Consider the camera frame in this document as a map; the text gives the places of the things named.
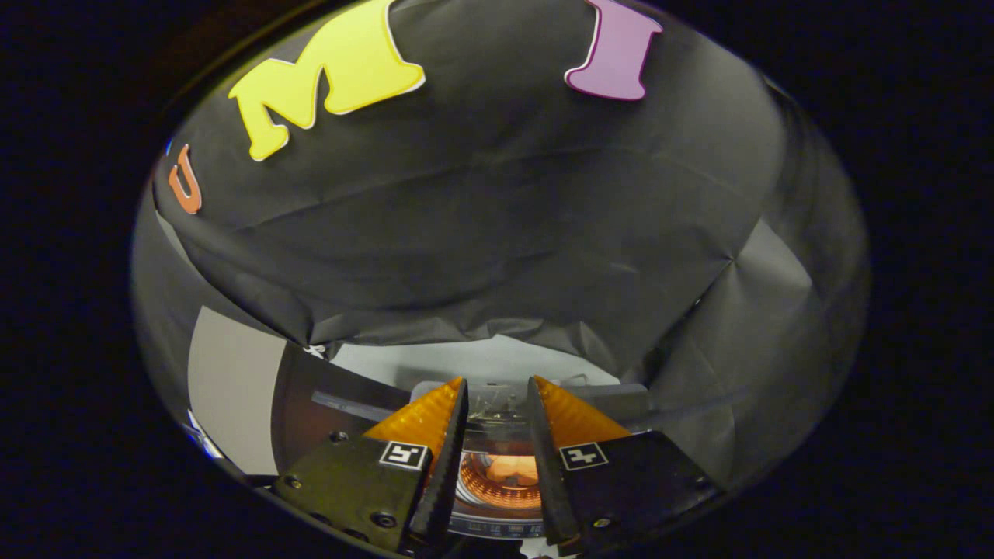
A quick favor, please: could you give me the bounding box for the orange polo shirt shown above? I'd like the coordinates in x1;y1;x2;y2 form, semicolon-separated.
485;454;540;490

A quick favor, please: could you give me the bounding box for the grey metal cabinet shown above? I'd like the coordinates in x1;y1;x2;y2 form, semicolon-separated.
186;305;412;476

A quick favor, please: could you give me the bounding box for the grey washing machine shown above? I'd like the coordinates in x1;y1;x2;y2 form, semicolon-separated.
409;379;653;544

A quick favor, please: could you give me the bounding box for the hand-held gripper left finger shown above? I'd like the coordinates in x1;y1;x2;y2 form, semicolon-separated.
272;377;470;554

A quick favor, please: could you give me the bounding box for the dark washing machine lid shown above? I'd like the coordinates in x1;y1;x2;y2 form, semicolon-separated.
409;379;652;426

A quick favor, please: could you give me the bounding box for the black backdrop cloth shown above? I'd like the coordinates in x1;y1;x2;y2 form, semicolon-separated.
130;0;871;490

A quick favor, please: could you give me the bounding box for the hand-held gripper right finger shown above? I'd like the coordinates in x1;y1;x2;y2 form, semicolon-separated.
527;376;723;556

